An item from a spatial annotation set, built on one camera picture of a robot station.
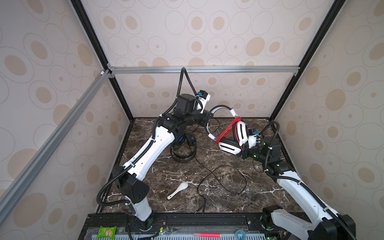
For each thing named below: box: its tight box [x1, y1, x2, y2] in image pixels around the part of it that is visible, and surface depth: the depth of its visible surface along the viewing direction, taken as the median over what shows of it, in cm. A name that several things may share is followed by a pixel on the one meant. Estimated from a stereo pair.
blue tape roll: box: [235, 229, 246, 240], surface depth 71 cm
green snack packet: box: [96, 225, 117, 240], surface depth 71 cm
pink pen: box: [193, 233, 222, 238], surface depth 71 cm
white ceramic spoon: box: [167, 182, 189, 200], surface depth 85 cm
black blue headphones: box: [170, 132, 198, 163], surface depth 101 cm
